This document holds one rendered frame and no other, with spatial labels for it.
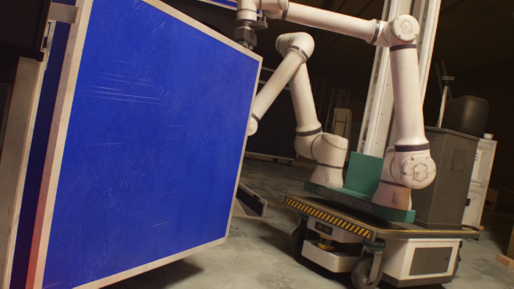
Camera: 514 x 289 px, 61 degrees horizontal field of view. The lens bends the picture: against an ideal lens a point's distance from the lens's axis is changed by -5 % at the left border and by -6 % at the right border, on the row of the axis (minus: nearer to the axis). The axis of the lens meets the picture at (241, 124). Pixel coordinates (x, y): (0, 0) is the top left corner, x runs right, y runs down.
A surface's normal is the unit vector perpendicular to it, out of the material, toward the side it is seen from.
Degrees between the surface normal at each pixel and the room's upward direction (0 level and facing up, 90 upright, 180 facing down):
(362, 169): 90
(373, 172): 90
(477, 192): 90
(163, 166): 90
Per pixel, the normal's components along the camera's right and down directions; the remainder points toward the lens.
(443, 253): 0.52, 0.11
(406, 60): -0.14, 0.02
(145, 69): 0.89, 0.18
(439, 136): -0.83, -0.16
